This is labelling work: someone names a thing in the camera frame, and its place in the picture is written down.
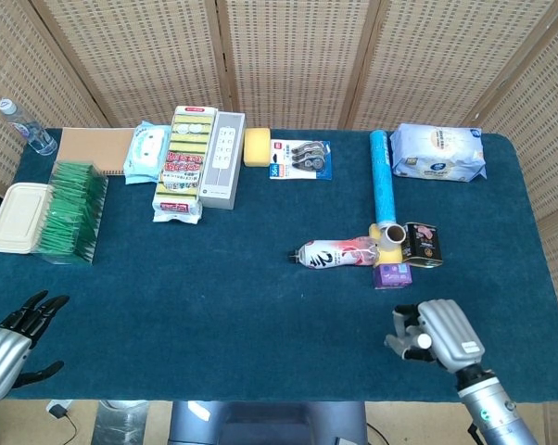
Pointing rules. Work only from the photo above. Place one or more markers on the blue roll cylinder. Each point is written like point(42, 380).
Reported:
point(383, 176)

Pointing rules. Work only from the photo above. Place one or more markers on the grey metal table leg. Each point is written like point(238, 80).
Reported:
point(121, 424)

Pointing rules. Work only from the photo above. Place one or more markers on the small light blue wipes pack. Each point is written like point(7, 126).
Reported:
point(144, 153)

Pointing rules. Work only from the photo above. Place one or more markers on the beige lidded food container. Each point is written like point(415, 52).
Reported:
point(17, 218)

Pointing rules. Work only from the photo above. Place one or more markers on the plastic bottle white red label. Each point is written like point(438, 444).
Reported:
point(330, 255)

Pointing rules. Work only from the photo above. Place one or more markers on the black gold tin can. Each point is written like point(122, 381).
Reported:
point(422, 245)

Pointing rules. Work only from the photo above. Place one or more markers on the small purple box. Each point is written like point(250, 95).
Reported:
point(392, 276)

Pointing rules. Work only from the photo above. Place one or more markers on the long white power strip box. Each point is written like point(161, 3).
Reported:
point(221, 162)

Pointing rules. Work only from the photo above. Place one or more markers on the correction tape blister pack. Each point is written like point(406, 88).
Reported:
point(302, 160)

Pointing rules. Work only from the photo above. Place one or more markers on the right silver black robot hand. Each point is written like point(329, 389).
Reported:
point(450, 334)

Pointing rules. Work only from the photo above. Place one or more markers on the clear water bottle white cap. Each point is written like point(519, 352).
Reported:
point(29, 130)

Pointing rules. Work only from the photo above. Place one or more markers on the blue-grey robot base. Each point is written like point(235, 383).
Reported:
point(270, 424)

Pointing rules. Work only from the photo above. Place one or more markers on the thick yellow sponge block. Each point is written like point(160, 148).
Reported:
point(257, 147)

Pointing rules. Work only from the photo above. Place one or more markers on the dark teal table mat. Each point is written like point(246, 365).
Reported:
point(214, 315)

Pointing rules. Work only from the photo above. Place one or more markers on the large white blue tissue pack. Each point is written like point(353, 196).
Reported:
point(436, 153)

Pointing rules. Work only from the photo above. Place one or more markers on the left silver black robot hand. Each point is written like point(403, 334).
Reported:
point(1, 352)

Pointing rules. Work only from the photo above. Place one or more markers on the white cardboard tube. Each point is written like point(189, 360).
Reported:
point(387, 243)

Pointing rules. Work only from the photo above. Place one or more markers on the yellow green scouring sponge pack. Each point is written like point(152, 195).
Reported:
point(184, 167)

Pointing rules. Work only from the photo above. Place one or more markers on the clear box of green packets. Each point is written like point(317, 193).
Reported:
point(72, 213)

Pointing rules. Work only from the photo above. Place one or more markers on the brown spiral notebook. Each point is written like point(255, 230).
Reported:
point(93, 148)

